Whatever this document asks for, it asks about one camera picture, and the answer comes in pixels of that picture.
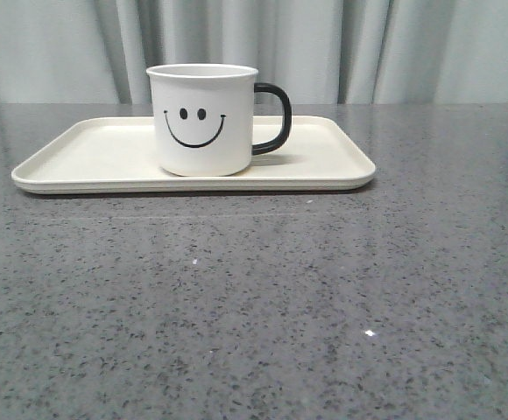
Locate white smiley mug black handle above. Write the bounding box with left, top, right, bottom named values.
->
left=146, top=63, right=293, bottom=177

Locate cream rectangular plastic tray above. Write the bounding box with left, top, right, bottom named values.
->
left=11, top=115, right=376, bottom=194

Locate pale grey-green curtain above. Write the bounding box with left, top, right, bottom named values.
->
left=0, top=1, right=508, bottom=104

